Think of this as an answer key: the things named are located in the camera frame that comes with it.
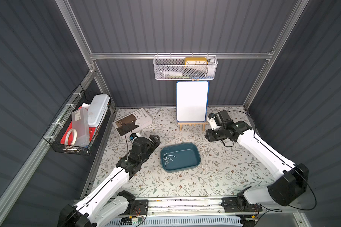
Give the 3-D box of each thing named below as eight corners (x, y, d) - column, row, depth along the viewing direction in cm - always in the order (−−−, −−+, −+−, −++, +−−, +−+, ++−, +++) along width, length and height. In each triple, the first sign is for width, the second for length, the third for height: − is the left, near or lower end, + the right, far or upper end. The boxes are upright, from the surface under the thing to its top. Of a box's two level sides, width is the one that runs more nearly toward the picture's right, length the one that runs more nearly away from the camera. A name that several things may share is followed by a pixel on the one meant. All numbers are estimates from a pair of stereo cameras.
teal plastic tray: (160, 172, 87) (159, 169, 84) (161, 147, 99) (161, 143, 95) (200, 172, 87) (202, 169, 83) (197, 146, 99) (198, 143, 95)
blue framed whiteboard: (176, 128, 109) (177, 94, 83) (176, 115, 118) (176, 80, 92) (203, 128, 109) (212, 94, 83) (201, 115, 118) (209, 80, 92)
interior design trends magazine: (123, 139, 103) (121, 136, 99) (113, 125, 111) (111, 122, 107) (152, 123, 113) (151, 119, 109) (142, 111, 121) (141, 107, 117)
